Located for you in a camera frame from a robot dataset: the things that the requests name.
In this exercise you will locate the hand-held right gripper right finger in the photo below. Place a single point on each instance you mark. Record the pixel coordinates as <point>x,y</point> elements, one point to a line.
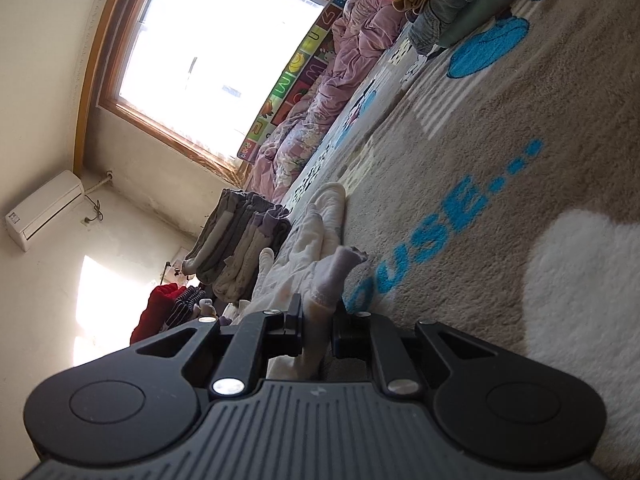
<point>345,342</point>

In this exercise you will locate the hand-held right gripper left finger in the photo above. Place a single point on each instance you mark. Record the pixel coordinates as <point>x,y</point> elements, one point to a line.
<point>295,322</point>

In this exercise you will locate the white padded floral baby garment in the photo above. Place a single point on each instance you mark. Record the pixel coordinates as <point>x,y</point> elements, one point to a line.
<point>310,240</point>

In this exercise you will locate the stack of grey folded clothes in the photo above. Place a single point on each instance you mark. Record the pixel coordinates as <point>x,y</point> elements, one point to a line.
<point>230,240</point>

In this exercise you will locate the stack of colourful folded clothes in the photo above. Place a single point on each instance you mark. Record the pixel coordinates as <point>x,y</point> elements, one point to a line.
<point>155,310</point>

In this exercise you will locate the brown cartoon printed blanket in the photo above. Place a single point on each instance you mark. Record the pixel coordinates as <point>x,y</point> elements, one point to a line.
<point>475,135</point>

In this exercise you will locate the colourful alphabet headboard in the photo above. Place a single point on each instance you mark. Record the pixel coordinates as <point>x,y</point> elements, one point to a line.
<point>295,65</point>

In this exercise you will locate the purple quilt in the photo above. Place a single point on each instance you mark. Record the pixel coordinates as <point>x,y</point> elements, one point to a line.
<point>350,60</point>

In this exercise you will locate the white air conditioner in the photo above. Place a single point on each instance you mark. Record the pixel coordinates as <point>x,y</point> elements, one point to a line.
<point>42,210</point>

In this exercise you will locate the wooden framed window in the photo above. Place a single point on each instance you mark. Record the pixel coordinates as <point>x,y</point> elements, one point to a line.
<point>210,50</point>

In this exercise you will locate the folded blue jeans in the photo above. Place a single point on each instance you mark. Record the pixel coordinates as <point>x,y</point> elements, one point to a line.
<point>445,5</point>

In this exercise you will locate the folded teal garment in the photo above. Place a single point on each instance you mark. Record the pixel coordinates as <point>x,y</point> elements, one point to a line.
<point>485,10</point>

